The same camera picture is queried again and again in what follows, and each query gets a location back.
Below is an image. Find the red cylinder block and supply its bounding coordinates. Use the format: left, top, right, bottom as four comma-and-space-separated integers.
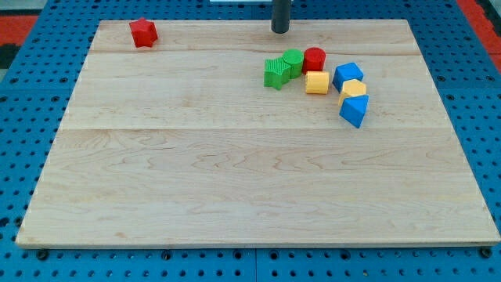
302, 47, 326, 74

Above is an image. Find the light wooden board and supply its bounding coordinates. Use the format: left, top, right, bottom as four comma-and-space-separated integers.
16, 20, 500, 249

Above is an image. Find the green star block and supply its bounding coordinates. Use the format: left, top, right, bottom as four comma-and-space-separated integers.
263, 57, 291, 90

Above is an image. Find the yellow square block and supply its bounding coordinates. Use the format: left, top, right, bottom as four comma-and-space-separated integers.
305, 71, 330, 95

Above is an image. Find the green cylinder block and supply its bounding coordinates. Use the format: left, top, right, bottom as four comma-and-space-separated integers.
282, 49, 304, 79

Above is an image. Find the blue triangle block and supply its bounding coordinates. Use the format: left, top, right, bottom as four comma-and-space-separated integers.
339, 95, 369, 128

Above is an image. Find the yellow hexagon block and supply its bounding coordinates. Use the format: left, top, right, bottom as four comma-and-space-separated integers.
338, 79, 367, 107

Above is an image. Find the blue cube block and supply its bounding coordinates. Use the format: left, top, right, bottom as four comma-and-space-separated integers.
333, 62, 364, 92

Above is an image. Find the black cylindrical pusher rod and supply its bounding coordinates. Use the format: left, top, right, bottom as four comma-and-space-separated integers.
271, 0, 292, 34

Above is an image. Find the red star block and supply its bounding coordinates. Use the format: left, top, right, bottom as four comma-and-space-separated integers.
129, 17, 158, 48

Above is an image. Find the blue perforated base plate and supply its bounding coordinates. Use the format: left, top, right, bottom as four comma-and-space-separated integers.
1, 1, 500, 281

